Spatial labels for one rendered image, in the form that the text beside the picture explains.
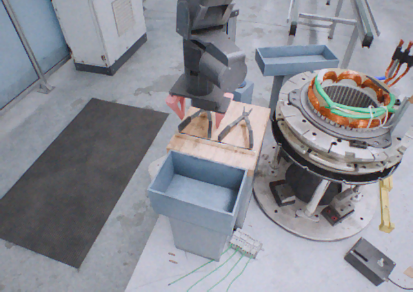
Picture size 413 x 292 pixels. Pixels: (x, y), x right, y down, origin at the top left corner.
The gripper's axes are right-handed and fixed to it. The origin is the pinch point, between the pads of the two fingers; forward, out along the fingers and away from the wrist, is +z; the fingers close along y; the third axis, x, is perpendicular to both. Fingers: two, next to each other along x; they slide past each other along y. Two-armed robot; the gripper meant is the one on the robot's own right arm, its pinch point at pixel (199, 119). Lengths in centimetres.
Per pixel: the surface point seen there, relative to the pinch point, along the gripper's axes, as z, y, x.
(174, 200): 2.7, 1.7, -18.9
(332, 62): 4, 29, 42
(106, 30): 72, -144, 151
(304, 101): -1.6, 21.6, 12.5
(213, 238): 16.5, 9.4, -17.9
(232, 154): 2.0, 9.1, -5.5
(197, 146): 2.2, 1.3, -5.6
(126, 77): 116, -129, 144
